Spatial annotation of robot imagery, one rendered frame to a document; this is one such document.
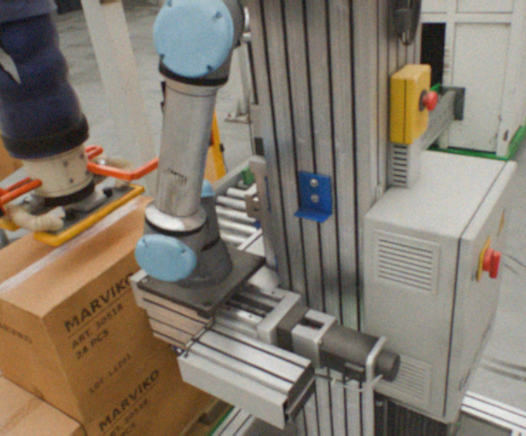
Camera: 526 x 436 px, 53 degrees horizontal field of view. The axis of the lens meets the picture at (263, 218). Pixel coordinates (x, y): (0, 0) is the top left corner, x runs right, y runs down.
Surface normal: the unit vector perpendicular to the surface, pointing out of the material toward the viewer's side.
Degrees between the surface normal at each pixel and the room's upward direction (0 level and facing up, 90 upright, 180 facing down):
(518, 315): 0
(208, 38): 82
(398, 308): 90
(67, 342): 90
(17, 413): 0
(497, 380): 0
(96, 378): 90
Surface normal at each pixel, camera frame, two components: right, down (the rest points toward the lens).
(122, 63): 0.82, 0.19
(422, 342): -0.56, 0.47
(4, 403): -0.11, -0.86
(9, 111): -0.29, 0.28
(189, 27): -0.11, 0.40
